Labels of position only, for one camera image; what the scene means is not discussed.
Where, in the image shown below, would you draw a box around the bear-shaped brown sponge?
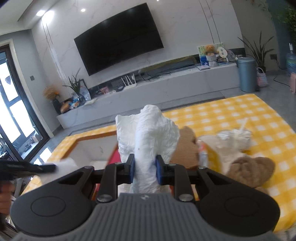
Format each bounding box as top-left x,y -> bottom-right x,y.
170,126 -> 199,170

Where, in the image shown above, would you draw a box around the snack packet orange foil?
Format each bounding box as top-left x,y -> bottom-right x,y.
197,135 -> 222,173

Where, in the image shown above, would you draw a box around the white tissue cloth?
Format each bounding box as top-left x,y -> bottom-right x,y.
115,105 -> 180,194

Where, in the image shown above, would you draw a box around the clear bag with white items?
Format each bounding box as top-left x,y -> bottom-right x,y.
216,118 -> 252,156

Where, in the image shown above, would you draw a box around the brown plush knot toy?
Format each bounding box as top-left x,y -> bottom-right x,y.
225,156 -> 275,188

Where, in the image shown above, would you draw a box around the person's left hand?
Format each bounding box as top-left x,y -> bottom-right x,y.
0,182 -> 15,216

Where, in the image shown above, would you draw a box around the red box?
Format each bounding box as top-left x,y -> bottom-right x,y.
108,150 -> 121,164

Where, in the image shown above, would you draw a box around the orange storage box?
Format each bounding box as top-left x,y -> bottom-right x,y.
34,124 -> 121,176

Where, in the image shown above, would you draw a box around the small pink box on console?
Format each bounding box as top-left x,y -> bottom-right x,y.
100,86 -> 109,94

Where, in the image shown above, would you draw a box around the brown bread-shaped ornament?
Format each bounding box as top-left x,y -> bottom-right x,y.
60,101 -> 71,114

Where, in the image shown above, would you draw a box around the white marble tv console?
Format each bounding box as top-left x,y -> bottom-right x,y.
57,63 -> 239,128

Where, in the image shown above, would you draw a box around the dark vase dried flowers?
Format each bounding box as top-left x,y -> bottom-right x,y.
43,85 -> 61,114

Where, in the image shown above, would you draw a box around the yellow checkered tablecloth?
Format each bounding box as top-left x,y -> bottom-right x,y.
21,93 -> 296,234

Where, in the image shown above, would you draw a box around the white wifi router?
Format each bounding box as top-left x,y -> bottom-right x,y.
121,74 -> 137,90

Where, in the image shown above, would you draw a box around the green plant in glass vase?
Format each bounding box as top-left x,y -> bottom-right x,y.
63,69 -> 86,105

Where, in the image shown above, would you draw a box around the green poster card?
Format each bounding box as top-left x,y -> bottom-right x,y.
197,43 -> 224,65

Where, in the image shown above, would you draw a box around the pink woven basket bag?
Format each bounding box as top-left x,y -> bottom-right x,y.
257,67 -> 268,88

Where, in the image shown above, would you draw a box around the teddy bear on console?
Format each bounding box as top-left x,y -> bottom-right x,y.
204,45 -> 216,56

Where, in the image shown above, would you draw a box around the blue-grey trash bin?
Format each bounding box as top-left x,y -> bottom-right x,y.
237,57 -> 257,93

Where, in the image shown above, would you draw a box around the tall snake plant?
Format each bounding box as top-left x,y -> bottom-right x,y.
238,32 -> 274,70

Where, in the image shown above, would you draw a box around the pink space heater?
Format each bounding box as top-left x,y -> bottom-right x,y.
290,72 -> 296,94

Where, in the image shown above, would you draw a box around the water bottle with pump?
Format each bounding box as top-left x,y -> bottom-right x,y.
286,43 -> 296,75

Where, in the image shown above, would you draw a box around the bushy plant on cabinet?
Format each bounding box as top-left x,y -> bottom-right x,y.
278,6 -> 296,45

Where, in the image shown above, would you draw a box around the wall-mounted black television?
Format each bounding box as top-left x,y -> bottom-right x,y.
74,3 -> 164,76

